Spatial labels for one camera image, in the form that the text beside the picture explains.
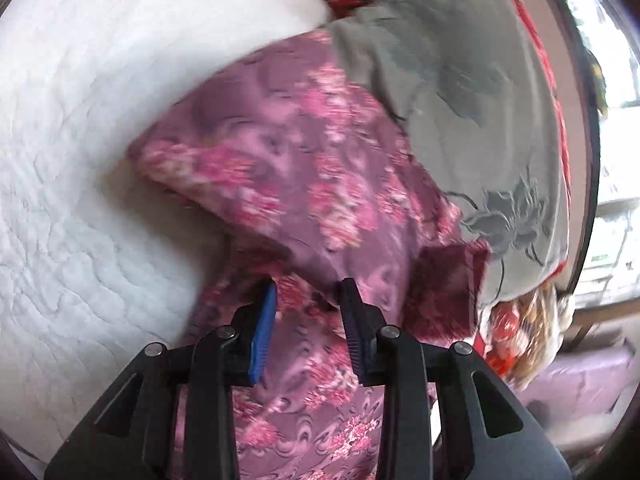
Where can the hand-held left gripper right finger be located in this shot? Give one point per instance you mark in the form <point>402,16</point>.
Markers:
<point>356,330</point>

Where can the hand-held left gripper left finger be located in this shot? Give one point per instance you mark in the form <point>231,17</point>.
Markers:
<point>265,332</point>

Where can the purple floral garment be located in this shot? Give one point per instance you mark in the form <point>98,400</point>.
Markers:
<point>310,185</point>

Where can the red and white bundle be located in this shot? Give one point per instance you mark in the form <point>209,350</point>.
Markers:
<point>505,325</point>

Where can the lilac cloth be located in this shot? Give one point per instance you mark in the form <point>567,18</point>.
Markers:
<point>585,375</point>

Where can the white quilted bed cover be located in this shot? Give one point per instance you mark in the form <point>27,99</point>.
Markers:
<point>100,160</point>

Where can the grey lotus-print pillow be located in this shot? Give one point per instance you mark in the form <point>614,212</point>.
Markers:
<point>450,110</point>

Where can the window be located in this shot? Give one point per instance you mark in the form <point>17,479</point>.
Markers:
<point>620,160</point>

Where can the dark wooden bed frame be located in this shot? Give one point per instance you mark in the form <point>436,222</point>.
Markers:
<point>591,160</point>

